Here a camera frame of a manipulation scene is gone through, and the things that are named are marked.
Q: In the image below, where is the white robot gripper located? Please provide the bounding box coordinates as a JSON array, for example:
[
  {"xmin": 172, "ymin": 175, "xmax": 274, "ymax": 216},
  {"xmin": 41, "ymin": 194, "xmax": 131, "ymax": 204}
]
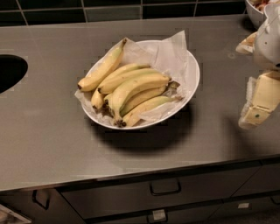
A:
[{"xmin": 235, "ymin": 3, "xmax": 280, "ymax": 130}]

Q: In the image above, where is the large front yellow banana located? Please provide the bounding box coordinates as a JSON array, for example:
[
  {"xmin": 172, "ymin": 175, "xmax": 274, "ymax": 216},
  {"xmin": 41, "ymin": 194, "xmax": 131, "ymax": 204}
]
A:
[{"xmin": 110, "ymin": 73, "xmax": 171, "ymax": 126}]

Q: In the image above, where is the white bowl with food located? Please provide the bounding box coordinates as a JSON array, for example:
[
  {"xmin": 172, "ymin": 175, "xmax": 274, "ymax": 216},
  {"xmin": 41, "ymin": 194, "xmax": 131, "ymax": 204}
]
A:
[{"xmin": 245, "ymin": 0, "xmax": 274, "ymax": 29}]

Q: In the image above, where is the white oval bowl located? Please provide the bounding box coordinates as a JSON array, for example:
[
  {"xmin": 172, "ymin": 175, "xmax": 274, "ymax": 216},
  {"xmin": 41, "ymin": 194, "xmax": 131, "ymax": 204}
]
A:
[{"xmin": 80, "ymin": 39, "xmax": 201, "ymax": 131}]

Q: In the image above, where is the lower middle yellow banana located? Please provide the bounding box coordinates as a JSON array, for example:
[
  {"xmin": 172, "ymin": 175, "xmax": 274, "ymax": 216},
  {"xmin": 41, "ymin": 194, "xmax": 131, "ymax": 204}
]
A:
[{"xmin": 120, "ymin": 86, "xmax": 166, "ymax": 116}]

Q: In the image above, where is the bottom yellow banana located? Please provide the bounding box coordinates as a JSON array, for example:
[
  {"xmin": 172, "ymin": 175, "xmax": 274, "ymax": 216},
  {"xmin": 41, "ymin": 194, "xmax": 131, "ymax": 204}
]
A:
[{"xmin": 121, "ymin": 95, "xmax": 182, "ymax": 127}]

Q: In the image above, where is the top left yellow banana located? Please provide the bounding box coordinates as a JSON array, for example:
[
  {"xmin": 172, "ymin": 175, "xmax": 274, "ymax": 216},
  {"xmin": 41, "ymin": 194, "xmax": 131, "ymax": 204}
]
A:
[{"xmin": 77, "ymin": 38, "xmax": 127, "ymax": 92}]

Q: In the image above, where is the white paper liner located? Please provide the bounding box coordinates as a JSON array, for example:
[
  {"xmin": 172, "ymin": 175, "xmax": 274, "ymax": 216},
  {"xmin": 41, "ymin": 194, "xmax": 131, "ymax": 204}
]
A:
[{"xmin": 75, "ymin": 31, "xmax": 196, "ymax": 130}]

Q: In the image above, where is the right upper drawer front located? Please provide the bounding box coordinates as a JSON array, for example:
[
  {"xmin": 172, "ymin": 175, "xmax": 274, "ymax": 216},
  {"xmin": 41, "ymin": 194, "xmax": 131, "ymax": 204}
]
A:
[{"xmin": 234, "ymin": 164, "xmax": 280, "ymax": 197}]

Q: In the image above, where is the right lower drawer front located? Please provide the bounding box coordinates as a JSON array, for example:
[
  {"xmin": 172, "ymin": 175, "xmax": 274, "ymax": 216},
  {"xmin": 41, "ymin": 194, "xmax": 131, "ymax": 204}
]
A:
[{"xmin": 210, "ymin": 195, "xmax": 280, "ymax": 220}]

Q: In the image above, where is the upper grey drawer front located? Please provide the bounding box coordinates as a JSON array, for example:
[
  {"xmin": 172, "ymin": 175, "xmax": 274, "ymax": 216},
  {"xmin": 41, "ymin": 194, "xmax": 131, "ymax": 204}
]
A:
[{"xmin": 62, "ymin": 167, "xmax": 257, "ymax": 219}]

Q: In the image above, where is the black upper drawer handle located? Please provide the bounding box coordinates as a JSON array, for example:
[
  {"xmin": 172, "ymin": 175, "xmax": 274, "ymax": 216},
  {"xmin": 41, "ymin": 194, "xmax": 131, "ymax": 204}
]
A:
[{"xmin": 150, "ymin": 178, "xmax": 181, "ymax": 196}]

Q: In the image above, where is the lower drawer handle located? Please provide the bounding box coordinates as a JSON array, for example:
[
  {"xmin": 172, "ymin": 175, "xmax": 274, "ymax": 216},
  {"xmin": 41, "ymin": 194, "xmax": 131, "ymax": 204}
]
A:
[{"xmin": 146, "ymin": 209, "xmax": 168, "ymax": 224}]

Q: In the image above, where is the black left cabinet handle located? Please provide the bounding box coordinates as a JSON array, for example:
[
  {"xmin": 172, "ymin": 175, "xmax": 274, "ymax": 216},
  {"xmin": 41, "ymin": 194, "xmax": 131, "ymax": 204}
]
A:
[{"xmin": 31, "ymin": 190, "xmax": 50, "ymax": 210}]

